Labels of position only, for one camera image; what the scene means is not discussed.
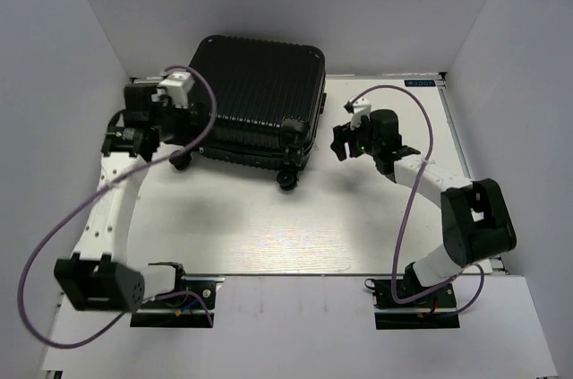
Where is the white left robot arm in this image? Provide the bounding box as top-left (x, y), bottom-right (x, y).
top-left (54, 65), bottom-right (217, 313)

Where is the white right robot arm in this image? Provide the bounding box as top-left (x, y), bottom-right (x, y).
top-left (330, 98), bottom-right (517, 306)

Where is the black suitcase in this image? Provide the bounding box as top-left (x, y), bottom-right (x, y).
top-left (190, 35), bottom-right (326, 177)

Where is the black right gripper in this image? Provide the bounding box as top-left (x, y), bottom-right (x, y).
top-left (330, 113), bottom-right (381, 161)

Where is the black suitcase wheel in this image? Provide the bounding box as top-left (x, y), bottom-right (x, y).
top-left (168, 152), bottom-right (192, 171)
top-left (276, 169), bottom-right (298, 192)

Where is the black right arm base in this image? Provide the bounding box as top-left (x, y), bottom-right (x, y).
top-left (363, 275), bottom-right (462, 332)

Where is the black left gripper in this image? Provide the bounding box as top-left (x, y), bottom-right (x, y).
top-left (152, 97), bottom-right (218, 148)

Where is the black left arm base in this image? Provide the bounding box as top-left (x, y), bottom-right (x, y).
top-left (130, 275), bottom-right (225, 330)

